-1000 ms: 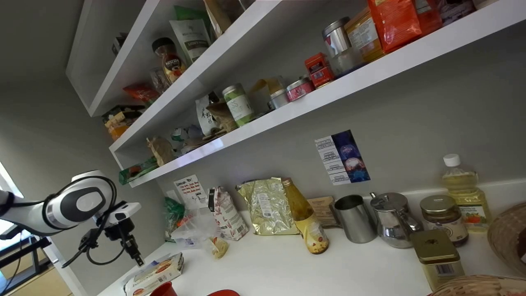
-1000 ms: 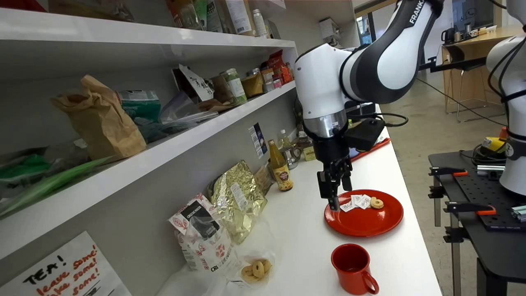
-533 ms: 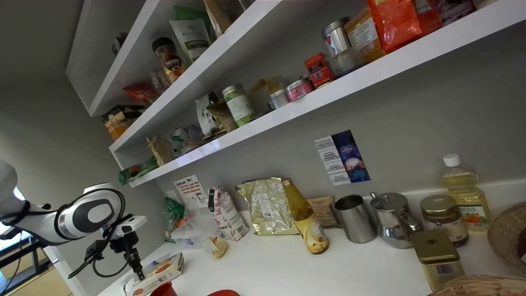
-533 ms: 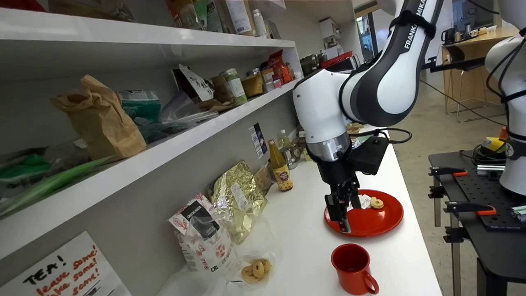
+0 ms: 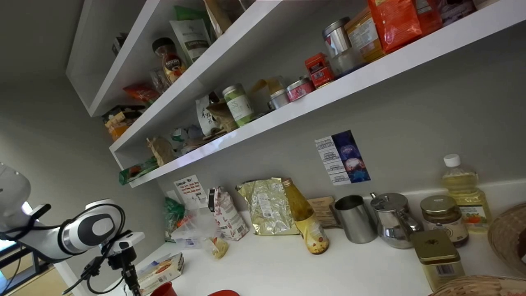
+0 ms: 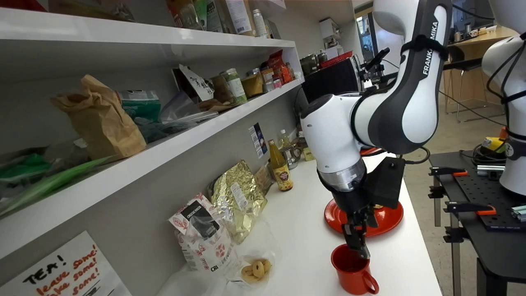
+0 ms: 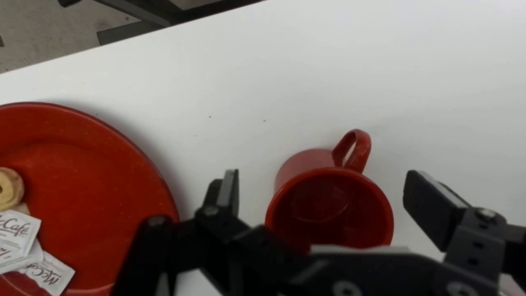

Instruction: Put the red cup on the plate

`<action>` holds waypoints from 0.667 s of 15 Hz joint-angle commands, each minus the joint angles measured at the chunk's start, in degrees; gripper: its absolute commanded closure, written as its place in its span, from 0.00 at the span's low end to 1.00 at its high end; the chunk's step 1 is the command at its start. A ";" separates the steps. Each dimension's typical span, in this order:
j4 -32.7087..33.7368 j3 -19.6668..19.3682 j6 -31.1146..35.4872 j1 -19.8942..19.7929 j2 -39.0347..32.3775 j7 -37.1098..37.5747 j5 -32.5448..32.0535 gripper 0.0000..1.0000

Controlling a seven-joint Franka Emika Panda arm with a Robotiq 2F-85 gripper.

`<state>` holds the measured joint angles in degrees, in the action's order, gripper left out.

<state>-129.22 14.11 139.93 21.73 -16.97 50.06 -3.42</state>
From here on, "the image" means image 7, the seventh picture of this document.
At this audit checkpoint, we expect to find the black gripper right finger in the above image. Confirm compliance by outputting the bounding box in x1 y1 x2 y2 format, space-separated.
403 168 526 283

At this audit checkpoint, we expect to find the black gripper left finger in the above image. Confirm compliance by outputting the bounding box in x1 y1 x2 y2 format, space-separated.
110 168 309 296

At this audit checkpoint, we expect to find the red cup with handle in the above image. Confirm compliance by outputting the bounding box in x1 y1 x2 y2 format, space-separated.
264 128 396 255

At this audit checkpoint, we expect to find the red round plate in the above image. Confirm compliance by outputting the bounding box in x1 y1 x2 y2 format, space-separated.
0 100 181 296

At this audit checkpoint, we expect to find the black metal stand base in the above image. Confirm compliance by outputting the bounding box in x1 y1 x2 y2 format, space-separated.
56 0 266 46

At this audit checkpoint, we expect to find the beige ring-shaped cookie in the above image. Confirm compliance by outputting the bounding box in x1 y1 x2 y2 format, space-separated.
0 166 26 214

